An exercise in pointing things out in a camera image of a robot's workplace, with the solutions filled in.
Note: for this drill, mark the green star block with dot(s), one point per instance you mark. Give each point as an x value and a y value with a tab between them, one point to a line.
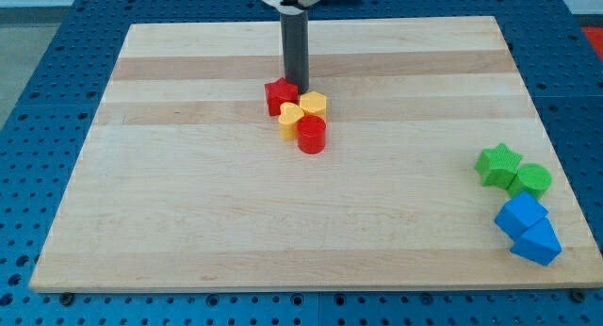
498	166

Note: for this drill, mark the red cylinder block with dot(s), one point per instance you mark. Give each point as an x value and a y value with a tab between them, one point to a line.
311	134

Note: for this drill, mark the red star block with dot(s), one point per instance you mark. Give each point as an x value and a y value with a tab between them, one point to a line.
278	92

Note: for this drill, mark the yellow heart block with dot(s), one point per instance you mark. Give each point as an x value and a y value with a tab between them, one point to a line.
290	114

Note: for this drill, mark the blue cube block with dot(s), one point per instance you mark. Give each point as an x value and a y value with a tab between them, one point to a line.
518	214

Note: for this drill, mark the yellow hexagon block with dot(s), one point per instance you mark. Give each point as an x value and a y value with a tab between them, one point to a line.
314	103

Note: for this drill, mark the green cylinder block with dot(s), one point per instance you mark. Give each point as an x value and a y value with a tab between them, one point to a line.
531	178

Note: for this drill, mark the wooden board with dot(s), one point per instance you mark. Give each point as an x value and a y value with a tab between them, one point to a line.
184	185

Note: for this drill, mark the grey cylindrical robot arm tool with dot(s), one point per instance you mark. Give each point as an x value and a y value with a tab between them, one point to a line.
294	33

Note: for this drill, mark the blue triangle block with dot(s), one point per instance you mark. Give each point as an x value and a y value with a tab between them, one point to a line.
538	244

